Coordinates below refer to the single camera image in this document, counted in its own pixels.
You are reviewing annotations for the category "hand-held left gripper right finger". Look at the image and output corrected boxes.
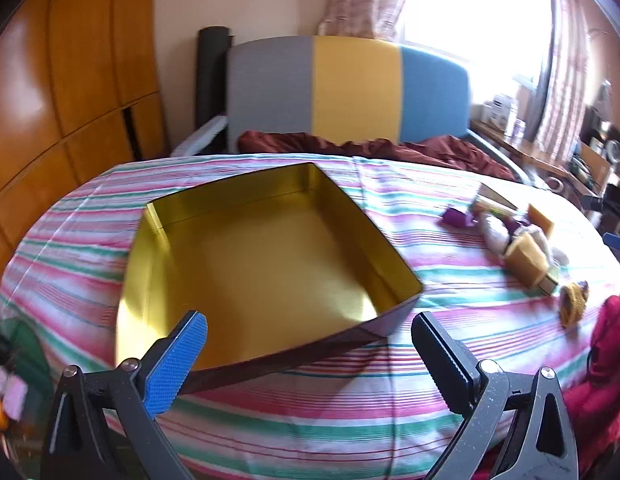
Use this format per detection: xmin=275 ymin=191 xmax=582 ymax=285
xmin=411 ymin=311 xmax=580 ymax=480

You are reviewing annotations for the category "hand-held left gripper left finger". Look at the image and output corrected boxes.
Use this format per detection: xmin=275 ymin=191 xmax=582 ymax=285
xmin=40 ymin=310 xmax=209 ymax=480

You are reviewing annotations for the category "white fluffy sock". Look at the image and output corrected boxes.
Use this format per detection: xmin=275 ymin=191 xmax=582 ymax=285
xmin=527 ymin=227 xmax=571 ymax=268

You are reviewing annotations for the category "yellow sponge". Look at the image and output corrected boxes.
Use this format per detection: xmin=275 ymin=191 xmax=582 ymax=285
xmin=505 ymin=234 xmax=550 ymax=288
xmin=527 ymin=203 xmax=556 ymax=238

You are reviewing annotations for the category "large white box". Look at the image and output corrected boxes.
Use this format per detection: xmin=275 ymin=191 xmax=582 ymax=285
xmin=472 ymin=182 xmax=521 ymax=213

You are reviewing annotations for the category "white sock blue cuff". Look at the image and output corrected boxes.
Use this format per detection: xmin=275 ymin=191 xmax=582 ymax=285
xmin=477 ymin=212 xmax=513 ymax=256

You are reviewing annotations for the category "gold tin box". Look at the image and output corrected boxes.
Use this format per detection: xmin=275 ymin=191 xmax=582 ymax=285
xmin=114 ymin=161 xmax=424 ymax=396

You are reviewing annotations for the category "wooden desk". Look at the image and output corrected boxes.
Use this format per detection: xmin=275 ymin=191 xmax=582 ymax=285
xmin=470 ymin=120 xmax=611 ymax=196

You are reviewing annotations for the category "person's red clothing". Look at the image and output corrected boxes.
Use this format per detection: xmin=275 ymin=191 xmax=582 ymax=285
xmin=562 ymin=290 xmax=620 ymax=456

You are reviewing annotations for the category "floral curtain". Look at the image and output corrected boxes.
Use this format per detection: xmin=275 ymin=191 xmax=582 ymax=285
xmin=317 ymin=0 xmax=416 ymax=41
xmin=532 ymin=0 xmax=591 ymax=161

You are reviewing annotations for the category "white appliance box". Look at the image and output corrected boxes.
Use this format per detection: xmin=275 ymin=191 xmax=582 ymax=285
xmin=491 ymin=93 xmax=519 ymax=129

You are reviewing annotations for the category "striped bed sheet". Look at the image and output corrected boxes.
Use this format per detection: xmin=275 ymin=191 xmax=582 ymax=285
xmin=0 ymin=152 xmax=620 ymax=480

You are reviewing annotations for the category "pink cloth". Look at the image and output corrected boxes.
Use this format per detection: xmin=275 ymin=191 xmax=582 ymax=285
xmin=0 ymin=365 xmax=28 ymax=418

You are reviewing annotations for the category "dark red blanket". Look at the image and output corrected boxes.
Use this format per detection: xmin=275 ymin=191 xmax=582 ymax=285
xmin=238 ymin=130 xmax=516 ymax=181

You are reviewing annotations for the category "grey white cushion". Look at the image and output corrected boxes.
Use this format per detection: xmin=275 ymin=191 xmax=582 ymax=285
xmin=170 ymin=115 xmax=230 ymax=157

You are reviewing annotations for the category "grey yellow blue headboard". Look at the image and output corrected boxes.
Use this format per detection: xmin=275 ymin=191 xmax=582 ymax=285
xmin=226 ymin=35 xmax=472 ymax=153

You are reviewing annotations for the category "black rolled mat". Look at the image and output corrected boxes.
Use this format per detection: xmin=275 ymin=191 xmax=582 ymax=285
xmin=195 ymin=26 xmax=236 ymax=131

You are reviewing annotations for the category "wooden wardrobe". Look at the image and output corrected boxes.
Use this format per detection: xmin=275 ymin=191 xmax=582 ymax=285
xmin=0 ymin=0 xmax=171 ymax=321

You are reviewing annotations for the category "grey bed frame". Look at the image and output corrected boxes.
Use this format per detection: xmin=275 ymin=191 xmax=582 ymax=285
xmin=465 ymin=127 xmax=546 ymax=188

